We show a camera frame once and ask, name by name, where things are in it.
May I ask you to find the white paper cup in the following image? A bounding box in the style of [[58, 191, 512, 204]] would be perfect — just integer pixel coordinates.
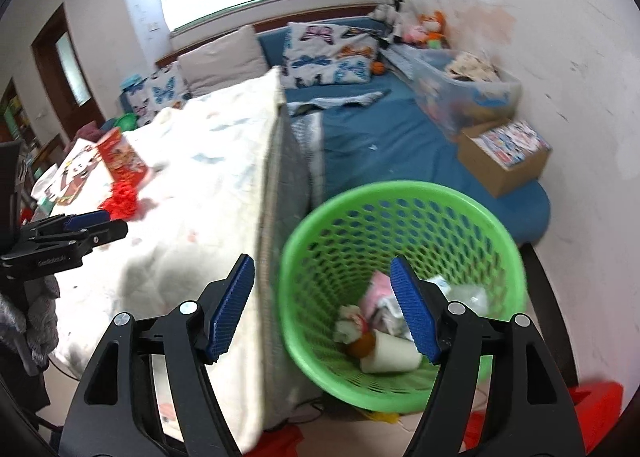
[[359, 332, 422, 374]]

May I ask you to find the clear plastic storage box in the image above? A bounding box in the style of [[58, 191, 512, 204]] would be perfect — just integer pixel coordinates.
[[387, 44, 521, 140]]

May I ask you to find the orange snack cup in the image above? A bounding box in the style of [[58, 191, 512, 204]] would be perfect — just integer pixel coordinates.
[[347, 332, 377, 359]]

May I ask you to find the green white tissue pack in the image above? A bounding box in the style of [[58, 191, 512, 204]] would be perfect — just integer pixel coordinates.
[[30, 164, 61, 212]]

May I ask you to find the red crumpled ribbon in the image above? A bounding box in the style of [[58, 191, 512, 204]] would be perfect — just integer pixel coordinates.
[[102, 182, 141, 220]]

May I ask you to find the grey blue cloth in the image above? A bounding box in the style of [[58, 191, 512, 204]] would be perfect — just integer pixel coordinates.
[[287, 89, 393, 115]]

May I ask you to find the patterned white cloth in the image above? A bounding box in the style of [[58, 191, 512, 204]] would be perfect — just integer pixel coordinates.
[[445, 52, 501, 82]]

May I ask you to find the green plastic mesh basket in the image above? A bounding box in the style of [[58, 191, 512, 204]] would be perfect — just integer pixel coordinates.
[[278, 180, 528, 413]]

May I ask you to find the brown cardboard box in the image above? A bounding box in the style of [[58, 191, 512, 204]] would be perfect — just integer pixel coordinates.
[[457, 119, 553, 198]]

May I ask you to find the person's left forearm grey sleeve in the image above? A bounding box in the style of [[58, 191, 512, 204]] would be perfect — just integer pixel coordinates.
[[0, 277, 61, 378]]

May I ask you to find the large butterfly print pillow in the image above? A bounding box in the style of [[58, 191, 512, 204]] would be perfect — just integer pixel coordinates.
[[280, 22, 381, 90]]

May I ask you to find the small butterfly print pillow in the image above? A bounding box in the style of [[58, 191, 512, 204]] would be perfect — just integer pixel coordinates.
[[122, 62, 191, 125]]

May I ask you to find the cartoon bear picture book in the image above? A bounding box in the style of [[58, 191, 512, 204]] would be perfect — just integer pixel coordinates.
[[42, 139, 116, 208]]

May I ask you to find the black white cow plush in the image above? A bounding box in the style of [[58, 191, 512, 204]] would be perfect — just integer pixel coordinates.
[[370, 0, 418, 45]]

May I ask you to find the dark wooden door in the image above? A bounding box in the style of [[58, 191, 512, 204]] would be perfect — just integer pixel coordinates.
[[31, 3, 103, 142]]

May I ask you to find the beige pillow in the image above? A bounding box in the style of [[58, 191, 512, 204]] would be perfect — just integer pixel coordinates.
[[177, 25, 268, 98]]

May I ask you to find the blue sofa bed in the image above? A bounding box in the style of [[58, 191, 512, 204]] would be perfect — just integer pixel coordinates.
[[120, 14, 551, 245]]

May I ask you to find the clear plastic bottle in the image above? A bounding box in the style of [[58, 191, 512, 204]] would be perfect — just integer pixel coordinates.
[[430, 276, 491, 318]]

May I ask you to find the orange fox plush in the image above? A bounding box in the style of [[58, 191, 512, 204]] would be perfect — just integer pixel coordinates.
[[405, 11, 448, 48]]

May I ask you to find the red plastic stool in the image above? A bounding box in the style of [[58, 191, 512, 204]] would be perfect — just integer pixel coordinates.
[[465, 382, 625, 457]]

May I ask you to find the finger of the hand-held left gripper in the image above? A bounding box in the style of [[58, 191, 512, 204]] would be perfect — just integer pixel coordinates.
[[30, 209, 111, 238], [50, 219, 129, 252]]

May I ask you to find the white wrapper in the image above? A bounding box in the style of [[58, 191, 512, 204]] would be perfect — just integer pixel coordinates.
[[334, 304, 373, 345]]

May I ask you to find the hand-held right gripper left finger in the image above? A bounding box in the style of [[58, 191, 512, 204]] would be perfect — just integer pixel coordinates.
[[59, 253, 256, 457]]

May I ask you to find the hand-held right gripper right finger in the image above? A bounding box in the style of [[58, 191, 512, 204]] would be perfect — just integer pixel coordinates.
[[389, 254, 587, 457]]

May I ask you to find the white quilted blanket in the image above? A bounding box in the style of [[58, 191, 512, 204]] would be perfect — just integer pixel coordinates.
[[30, 66, 326, 453]]

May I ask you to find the dark wooden shelf cabinet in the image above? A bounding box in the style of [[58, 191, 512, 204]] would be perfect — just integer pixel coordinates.
[[0, 79, 38, 152]]

